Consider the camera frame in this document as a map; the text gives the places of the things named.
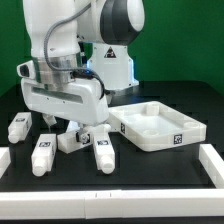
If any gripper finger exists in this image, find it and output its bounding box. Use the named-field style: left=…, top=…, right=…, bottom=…
left=42, top=114, right=56, bottom=128
left=76, top=126, right=91, bottom=144

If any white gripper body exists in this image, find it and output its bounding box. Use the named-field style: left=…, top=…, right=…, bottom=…
left=21, top=78, right=109, bottom=126

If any white desk top tray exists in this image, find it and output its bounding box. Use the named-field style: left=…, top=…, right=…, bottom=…
left=107, top=101, right=207, bottom=152

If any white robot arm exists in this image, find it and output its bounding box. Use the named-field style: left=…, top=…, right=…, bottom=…
left=17, top=0, right=145, bottom=126

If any white marker sheet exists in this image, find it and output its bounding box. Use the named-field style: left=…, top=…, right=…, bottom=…
left=66, top=121, right=80, bottom=132

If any white left fence block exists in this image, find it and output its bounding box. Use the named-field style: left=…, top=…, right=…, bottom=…
left=0, top=147, right=11, bottom=178

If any white fence block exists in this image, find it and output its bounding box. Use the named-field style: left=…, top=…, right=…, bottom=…
left=199, top=144, right=224, bottom=189
left=0, top=147, right=11, bottom=178

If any white front fence bar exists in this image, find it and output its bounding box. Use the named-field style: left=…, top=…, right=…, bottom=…
left=0, top=189, right=224, bottom=220

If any white right fence block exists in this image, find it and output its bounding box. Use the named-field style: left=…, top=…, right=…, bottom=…
left=199, top=144, right=224, bottom=189

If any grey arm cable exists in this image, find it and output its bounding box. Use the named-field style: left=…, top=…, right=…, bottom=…
left=43, top=0, right=111, bottom=101

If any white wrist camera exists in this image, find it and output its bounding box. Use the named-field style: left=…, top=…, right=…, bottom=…
left=17, top=60, right=36, bottom=80

